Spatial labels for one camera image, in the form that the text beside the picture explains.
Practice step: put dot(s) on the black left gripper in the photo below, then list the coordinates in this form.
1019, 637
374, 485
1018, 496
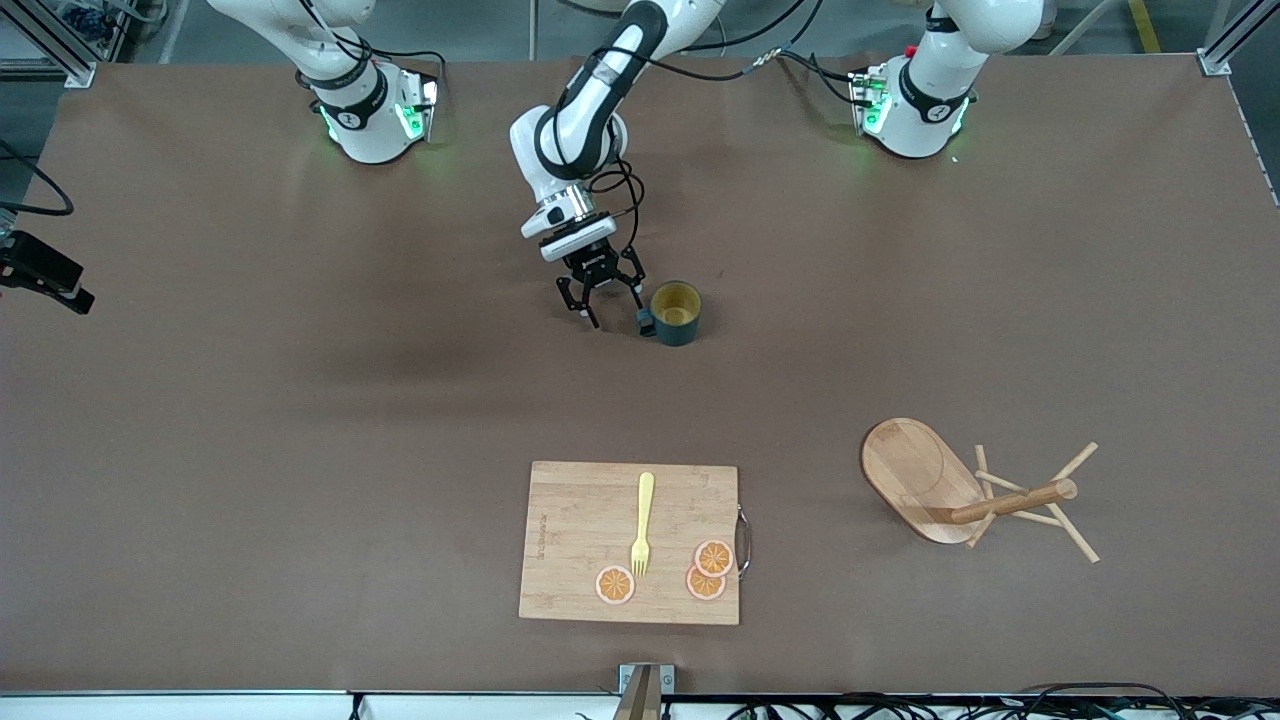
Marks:
595, 267

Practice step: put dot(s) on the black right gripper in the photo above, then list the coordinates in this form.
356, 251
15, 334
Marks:
44, 260

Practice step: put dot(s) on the teal cup yellow inside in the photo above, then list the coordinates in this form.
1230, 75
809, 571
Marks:
680, 335

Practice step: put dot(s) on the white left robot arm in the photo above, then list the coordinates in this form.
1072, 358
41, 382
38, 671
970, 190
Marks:
580, 120

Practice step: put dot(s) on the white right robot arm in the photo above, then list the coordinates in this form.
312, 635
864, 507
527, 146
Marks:
365, 130

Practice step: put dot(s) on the wooden cup rack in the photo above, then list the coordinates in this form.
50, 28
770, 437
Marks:
910, 470

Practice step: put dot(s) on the yellow plastic fork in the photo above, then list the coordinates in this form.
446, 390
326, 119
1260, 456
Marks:
645, 500

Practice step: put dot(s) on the wooden cutting board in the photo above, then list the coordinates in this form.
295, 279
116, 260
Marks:
580, 530

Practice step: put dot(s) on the metal stand legs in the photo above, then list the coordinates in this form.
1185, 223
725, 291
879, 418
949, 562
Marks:
532, 30

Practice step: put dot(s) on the orange slice toy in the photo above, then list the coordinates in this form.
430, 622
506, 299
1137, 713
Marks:
702, 587
615, 585
714, 558

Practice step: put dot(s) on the aluminium frame post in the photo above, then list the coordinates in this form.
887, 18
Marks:
1225, 50
60, 50

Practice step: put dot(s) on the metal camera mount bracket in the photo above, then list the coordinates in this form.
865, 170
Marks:
643, 690

